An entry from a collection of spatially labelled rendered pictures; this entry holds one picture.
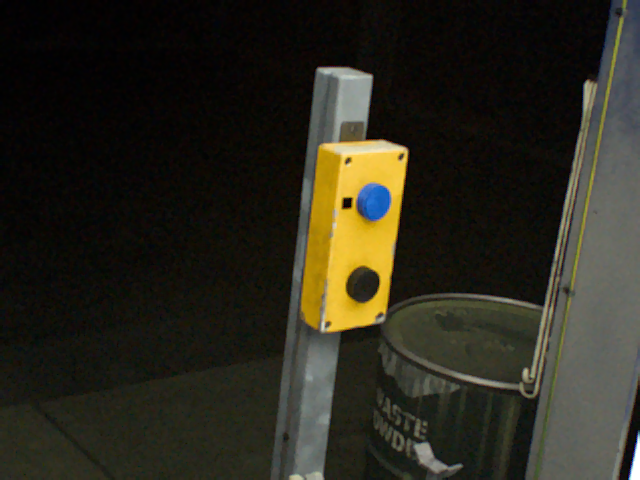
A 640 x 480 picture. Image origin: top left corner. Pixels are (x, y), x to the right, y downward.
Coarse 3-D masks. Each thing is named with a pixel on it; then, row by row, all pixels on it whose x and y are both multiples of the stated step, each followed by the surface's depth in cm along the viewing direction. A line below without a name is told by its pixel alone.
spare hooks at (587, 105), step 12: (588, 84) 199; (588, 96) 199; (588, 108) 200; (588, 120) 199; (576, 156) 202; (576, 180) 202; (564, 216) 205; (564, 240) 206; (552, 264) 207; (552, 276) 208; (552, 300) 209; (540, 336) 211; (540, 372) 213; (528, 396) 213
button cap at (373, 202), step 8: (368, 184) 163; (376, 184) 163; (360, 192) 163; (368, 192) 162; (376, 192) 162; (384, 192) 163; (360, 200) 162; (368, 200) 162; (376, 200) 163; (384, 200) 164; (360, 208) 163; (368, 208) 162; (376, 208) 163; (384, 208) 164; (368, 216) 163; (376, 216) 164
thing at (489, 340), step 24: (408, 312) 301; (432, 312) 303; (456, 312) 306; (480, 312) 308; (504, 312) 309; (528, 312) 311; (408, 336) 286; (432, 336) 289; (456, 336) 290; (480, 336) 291; (504, 336) 294; (528, 336) 296; (432, 360) 274; (456, 360) 276; (480, 360) 277; (504, 360) 279; (528, 360) 281; (528, 384) 267
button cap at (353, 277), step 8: (352, 272) 166; (360, 272) 166; (368, 272) 166; (376, 272) 167; (352, 280) 166; (360, 280) 165; (368, 280) 166; (376, 280) 167; (352, 288) 165; (360, 288) 166; (368, 288) 167; (376, 288) 168; (352, 296) 166; (360, 296) 166; (368, 296) 167
